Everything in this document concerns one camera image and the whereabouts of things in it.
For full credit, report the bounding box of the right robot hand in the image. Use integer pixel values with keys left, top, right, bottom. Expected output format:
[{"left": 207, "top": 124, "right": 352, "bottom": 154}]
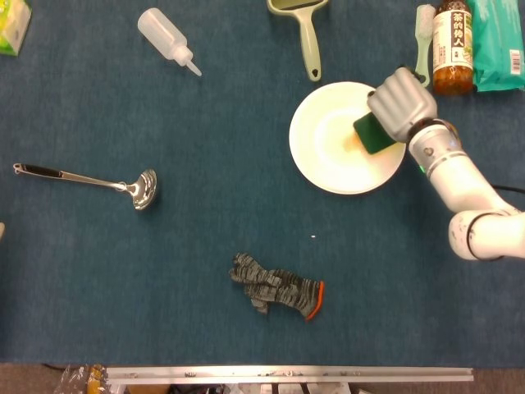
[{"left": 366, "top": 65, "right": 439, "bottom": 144}]

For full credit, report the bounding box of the green yellow sponge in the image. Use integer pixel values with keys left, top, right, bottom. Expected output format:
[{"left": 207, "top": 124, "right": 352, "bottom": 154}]
[{"left": 353, "top": 112, "right": 397, "bottom": 156}]

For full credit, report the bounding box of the white round plate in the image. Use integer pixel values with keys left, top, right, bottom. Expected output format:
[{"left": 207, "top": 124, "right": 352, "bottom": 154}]
[{"left": 289, "top": 80, "right": 409, "bottom": 196}]

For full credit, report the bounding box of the light green scrubbing brush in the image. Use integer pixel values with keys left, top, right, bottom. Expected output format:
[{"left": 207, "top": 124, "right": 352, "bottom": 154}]
[{"left": 413, "top": 3, "right": 436, "bottom": 89}]

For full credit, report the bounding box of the tea bottle with label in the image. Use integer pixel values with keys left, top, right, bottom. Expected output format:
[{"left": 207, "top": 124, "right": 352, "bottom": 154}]
[{"left": 431, "top": 0, "right": 474, "bottom": 96}]

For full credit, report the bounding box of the teal plastic package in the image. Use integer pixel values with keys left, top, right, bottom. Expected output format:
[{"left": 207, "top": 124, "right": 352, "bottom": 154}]
[{"left": 465, "top": 0, "right": 525, "bottom": 93}]

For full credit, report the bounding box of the stainless steel ladle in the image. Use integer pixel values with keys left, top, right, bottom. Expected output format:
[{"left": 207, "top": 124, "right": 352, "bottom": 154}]
[{"left": 12, "top": 163, "right": 158, "bottom": 212}]

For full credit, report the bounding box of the crumpled clear plastic bag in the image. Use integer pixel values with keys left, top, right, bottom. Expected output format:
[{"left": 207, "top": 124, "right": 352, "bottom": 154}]
[{"left": 52, "top": 364, "right": 110, "bottom": 394}]

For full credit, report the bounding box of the blue carpet table mat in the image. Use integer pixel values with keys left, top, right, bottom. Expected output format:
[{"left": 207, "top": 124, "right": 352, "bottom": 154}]
[{"left": 0, "top": 0, "right": 525, "bottom": 366}]

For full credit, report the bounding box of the yellow green tissue pack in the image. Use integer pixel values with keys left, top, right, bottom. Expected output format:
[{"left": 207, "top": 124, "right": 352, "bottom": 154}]
[{"left": 0, "top": 0, "right": 33, "bottom": 57}]

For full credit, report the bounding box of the grey striped work glove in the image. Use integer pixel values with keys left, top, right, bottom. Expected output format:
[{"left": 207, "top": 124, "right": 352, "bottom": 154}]
[{"left": 229, "top": 252, "right": 326, "bottom": 323}]

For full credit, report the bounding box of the translucent plastic squeeze bottle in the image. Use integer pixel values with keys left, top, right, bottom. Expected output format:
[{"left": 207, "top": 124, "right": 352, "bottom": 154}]
[{"left": 137, "top": 7, "right": 203, "bottom": 77}]

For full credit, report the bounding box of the light green handled dustpan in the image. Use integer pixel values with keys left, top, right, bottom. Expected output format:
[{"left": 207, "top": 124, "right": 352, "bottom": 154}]
[{"left": 266, "top": 0, "right": 331, "bottom": 82}]

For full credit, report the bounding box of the aluminium profile rail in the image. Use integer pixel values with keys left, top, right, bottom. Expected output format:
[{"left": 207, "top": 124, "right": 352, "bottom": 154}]
[{"left": 105, "top": 365, "right": 474, "bottom": 387}]

